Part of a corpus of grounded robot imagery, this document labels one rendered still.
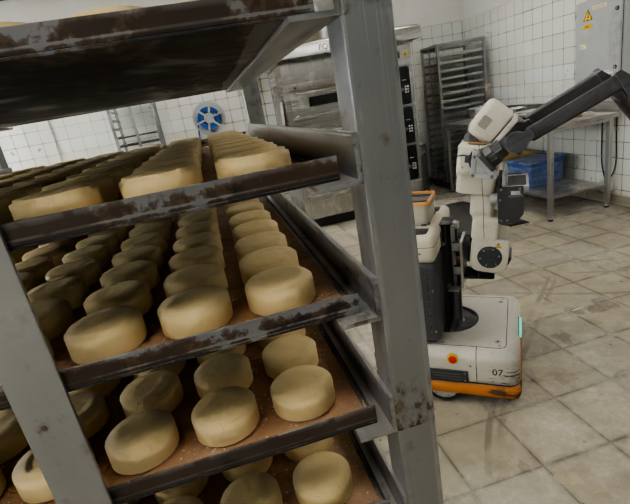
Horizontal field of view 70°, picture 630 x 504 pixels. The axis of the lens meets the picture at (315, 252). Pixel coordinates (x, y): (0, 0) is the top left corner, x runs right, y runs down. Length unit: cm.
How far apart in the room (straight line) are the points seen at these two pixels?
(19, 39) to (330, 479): 36
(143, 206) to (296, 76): 493
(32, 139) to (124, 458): 610
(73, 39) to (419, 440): 33
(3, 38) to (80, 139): 598
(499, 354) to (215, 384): 185
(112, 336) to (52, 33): 17
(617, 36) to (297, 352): 456
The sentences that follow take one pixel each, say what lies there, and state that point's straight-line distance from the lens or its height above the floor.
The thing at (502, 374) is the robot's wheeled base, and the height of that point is 18.
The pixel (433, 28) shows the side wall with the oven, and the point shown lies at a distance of 689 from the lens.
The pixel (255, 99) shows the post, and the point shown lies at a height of 147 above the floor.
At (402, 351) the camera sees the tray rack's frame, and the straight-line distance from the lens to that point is 31.
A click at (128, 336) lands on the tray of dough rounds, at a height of 132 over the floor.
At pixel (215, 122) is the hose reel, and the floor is 139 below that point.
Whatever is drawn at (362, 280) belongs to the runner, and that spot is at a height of 133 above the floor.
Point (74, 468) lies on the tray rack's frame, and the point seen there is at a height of 126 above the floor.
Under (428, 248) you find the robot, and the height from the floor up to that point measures 77.
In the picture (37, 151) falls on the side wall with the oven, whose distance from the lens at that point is 639.
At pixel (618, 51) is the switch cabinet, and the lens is 480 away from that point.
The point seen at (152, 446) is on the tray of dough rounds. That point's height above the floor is 124.
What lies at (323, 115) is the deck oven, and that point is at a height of 126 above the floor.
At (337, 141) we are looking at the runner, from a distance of 29.
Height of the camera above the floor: 145
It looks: 19 degrees down
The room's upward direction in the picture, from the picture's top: 10 degrees counter-clockwise
